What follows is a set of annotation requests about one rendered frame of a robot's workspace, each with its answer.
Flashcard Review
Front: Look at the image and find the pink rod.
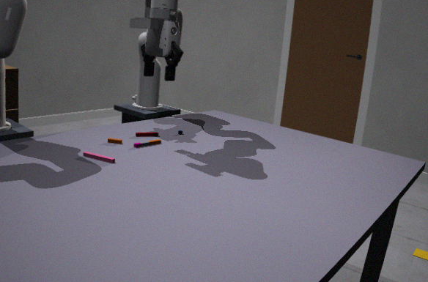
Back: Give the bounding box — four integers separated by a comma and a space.
84, 152, 115, 163

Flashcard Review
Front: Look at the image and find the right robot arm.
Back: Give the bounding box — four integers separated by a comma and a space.
0, 0, 27, 132

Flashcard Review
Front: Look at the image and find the orange rod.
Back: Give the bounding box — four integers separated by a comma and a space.
149, 139, 161, 145
108, 138, 122, 144

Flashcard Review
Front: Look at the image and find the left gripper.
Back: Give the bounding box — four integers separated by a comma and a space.
141, 19, 183, 81

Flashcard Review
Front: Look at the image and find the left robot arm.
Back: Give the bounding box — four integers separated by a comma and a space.
130, 0, 183, 110

